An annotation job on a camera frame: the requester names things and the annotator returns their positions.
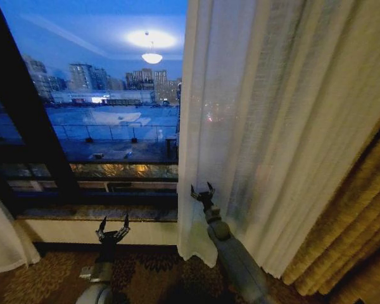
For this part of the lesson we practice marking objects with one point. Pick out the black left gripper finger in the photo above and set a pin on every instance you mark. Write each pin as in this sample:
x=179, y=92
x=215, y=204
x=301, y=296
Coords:
x=100, y=228
x=125, y=226

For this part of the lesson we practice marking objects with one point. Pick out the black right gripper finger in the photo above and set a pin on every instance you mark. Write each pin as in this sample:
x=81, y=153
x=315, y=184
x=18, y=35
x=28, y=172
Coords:
x=211, y=190
x=193, y=192

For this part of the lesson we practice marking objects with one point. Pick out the wide sheer white curtain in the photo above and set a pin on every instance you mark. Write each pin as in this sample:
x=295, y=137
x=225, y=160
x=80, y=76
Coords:
x=272, y=126

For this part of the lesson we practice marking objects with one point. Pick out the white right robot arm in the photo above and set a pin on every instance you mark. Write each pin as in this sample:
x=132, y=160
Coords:
x=237, y=263

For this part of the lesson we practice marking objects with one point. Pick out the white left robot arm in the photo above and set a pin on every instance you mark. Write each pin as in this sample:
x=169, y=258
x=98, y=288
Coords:
x=96, y=289

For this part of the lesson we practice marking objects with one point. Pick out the marble window sill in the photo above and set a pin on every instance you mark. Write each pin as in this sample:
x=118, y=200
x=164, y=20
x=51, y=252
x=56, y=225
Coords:
x=95, y=212

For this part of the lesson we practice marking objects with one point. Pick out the rooftop metal railing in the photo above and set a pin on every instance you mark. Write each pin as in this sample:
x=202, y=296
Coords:
x=114, y=131

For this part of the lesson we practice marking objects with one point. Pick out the narrow sheer white curtain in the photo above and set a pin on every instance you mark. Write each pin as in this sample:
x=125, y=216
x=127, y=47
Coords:
x=4, y=240

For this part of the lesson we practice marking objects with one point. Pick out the beige heavy drape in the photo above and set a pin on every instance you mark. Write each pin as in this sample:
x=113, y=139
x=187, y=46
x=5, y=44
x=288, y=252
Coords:
x=345, y=228

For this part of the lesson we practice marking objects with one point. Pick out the city buildings outside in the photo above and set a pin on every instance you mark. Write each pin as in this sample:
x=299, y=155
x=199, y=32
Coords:
x=92, y=77

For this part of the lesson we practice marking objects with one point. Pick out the dark window frame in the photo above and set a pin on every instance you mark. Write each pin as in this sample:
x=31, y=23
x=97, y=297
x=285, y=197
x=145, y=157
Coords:
x=22, y=107

